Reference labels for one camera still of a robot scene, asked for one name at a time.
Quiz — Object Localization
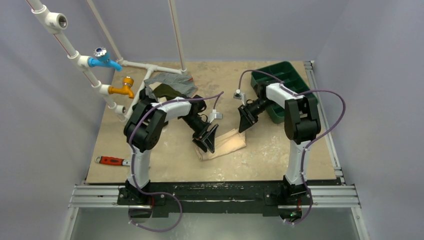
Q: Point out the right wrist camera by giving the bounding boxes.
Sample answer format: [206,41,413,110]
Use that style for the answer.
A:
[233,89,247,106]

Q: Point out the striped grey underwear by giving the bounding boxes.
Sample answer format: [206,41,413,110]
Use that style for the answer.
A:
[144,72,198,100]

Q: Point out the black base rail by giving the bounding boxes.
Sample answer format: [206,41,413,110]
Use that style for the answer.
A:
[117,180,314,220]

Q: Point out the dark green underwear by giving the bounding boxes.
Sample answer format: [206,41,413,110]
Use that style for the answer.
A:
[152,83,185,101]

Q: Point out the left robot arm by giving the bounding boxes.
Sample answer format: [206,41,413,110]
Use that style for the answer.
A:
[119,96,219,205]

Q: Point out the blue tap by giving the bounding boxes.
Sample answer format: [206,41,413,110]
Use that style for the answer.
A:
[87,47,123,72]

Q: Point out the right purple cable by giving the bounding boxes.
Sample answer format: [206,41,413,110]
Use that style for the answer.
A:
[237,69,347,226]

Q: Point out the purple cable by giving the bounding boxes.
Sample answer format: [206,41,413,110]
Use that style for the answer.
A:
[237,69,347,226]
[127,91,225,233]

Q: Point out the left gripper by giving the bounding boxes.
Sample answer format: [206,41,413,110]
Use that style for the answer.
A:
[180,115,218,153]

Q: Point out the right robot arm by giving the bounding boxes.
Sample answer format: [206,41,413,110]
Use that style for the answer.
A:
[237,82,321,204]

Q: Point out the white PVC pipe frame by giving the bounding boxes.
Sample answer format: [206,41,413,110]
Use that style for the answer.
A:
[27,0,187,122]

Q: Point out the beige underwear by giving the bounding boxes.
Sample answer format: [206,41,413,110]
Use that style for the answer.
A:
[194,129,246,161]

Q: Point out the adjustable wrench red handle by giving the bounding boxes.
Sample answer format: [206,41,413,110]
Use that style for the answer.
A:
[95,156,131,166]

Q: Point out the green compartment tray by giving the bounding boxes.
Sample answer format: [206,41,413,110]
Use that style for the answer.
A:
[250,61,310,124]

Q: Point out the orange tap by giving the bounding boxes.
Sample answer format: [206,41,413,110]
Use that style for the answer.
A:
[107,76,135,99]

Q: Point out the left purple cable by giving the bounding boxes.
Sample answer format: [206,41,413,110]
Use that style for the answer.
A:
[127,91,225,233]

